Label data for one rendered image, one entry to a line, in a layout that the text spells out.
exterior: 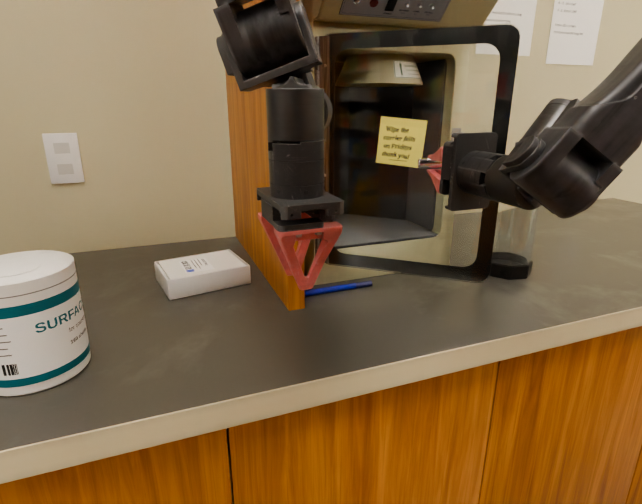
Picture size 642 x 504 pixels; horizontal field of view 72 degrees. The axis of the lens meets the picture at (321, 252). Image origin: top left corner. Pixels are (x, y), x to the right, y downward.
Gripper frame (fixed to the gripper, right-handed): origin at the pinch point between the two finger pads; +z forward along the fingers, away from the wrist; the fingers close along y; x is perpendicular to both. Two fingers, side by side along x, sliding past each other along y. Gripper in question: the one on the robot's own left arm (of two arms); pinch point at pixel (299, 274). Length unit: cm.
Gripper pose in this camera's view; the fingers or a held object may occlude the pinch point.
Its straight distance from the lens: 49.8
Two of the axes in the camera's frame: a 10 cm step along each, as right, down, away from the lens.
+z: 0.0, 9.5, 3.2
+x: -9.3, 1.2, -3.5
